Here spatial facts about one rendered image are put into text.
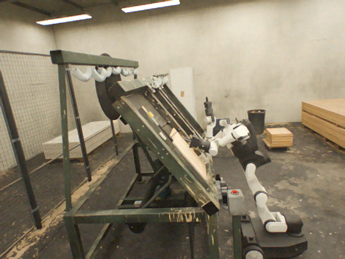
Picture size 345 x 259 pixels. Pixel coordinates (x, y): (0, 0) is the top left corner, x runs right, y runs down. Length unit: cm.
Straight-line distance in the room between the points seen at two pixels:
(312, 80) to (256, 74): 166
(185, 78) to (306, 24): 393
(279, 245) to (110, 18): 754
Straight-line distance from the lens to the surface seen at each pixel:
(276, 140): 547
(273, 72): 778
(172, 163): 182
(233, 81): 757
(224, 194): 230
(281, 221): 277
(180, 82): 618
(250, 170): 238
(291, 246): 279
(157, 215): 208
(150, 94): 246
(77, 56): 213
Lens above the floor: 194
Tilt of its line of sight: 13 degrees down
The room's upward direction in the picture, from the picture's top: 6 degrees counter-clockwise
